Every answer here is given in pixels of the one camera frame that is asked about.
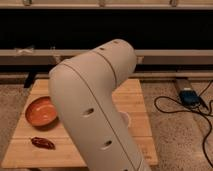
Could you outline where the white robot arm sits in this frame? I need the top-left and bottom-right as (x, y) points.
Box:
(49, 39), (151, 171)

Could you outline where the orange ceramic bowl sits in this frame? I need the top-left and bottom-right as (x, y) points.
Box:
(25, 96), (57, 127)

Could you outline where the dark red dried pepper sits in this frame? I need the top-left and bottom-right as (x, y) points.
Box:
(31, 137), (55, 150)

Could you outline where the white paper cup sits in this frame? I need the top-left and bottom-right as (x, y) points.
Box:
(120, 111), (131, 127)

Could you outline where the blue power adapter box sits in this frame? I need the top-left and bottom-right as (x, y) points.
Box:
(179, 89), (199, 106)

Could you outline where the grey metal rail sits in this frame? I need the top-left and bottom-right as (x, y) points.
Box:
(0, 49), (213, 61)

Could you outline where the black cable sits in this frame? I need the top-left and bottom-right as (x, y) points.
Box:
(153, 79), (213, 169)

